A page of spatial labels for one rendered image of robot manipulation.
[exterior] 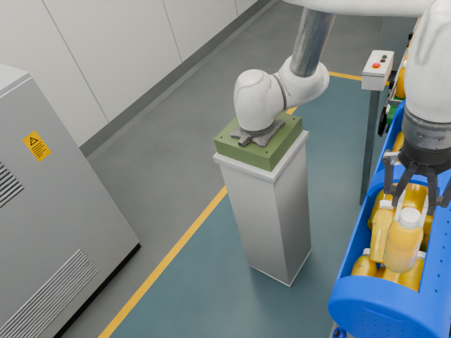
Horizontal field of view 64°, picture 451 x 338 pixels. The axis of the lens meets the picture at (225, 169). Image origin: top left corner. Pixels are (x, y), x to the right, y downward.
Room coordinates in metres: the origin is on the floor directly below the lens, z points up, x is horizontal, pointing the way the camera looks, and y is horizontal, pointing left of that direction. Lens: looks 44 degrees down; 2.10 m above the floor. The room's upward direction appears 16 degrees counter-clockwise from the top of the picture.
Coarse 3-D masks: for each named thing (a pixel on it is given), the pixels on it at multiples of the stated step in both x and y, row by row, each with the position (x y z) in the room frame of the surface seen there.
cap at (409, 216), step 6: (402, 210) 0.41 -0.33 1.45; (408, 210) 0.40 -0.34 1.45; (414, 210) 0.40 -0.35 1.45; (402, 216) 0.39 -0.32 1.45; (408, 216) 0.39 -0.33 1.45; (414, 216) 0.39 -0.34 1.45; (420, 216) 0.38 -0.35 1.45; (402, 222) 0.39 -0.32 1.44; (408, 222) 0.38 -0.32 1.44; (414, 222) 0.37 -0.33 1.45
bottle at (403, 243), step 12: (396, 228) 0.39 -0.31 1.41; (408, 228) 0.38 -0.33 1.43; (420, 228) 0.37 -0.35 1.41; (396, 240) 0.38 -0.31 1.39; (408, 240) 0.36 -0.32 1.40; (420, 240) 0.36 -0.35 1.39; (384, 252) 0.41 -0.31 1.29; (396, 252) 0.37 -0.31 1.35; (408, 252) 0.36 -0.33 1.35; (396, 264) 0.37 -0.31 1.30; (408, 264) 0.36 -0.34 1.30
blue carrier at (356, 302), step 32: (448, 224) 0.48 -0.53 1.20; (352, 256) 0.55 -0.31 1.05; (448, 256) 0.40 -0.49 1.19; (352, 288) 0.38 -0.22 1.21; (384, 288) 0.35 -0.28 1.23; (448, 288) 0.33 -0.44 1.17; (352, 320) 0.35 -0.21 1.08; (384, 320) 0.31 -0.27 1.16; (416, 320) 0.27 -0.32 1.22; (448, 320) 0.27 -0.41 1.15
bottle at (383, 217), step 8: (384, 208) 0.61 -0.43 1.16; (392, 208) 0.60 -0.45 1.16; (376, 216) 0.60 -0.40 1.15; (384, 216) 0.58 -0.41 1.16; (392, 216) 0.58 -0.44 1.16; (376, 224) 0.58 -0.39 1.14; (384, 224) 0.56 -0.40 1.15; (376, 232) 0.56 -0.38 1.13; (384, 232) 0.55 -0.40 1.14; (376, 240) 0.54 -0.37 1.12; (384, 240) 0.53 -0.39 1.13; (376, 248) 0.52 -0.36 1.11; (384, 248) 0.51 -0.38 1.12; (376, 256) 0.50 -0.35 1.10
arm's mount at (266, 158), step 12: (288, 120) 1.23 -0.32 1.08; (300, 120) 1.22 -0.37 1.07; (228, 132) 1.26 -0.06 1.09; (288, 132) 1.15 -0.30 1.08; (300, 132) 1.21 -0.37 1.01; (216, 144) 1.23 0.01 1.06; (228, 144) 1.18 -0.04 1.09; (252, 144) 1.14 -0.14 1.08; (276, 144) 1.10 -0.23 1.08; (288, 144) 1.14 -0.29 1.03; (228, 156) 1.19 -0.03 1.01; (240, 156) 1.14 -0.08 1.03; (252, 156) 1.09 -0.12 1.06; (264, 156) 1.05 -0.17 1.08; (276, 156) 1.07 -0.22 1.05; (264, 168) 1.05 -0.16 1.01
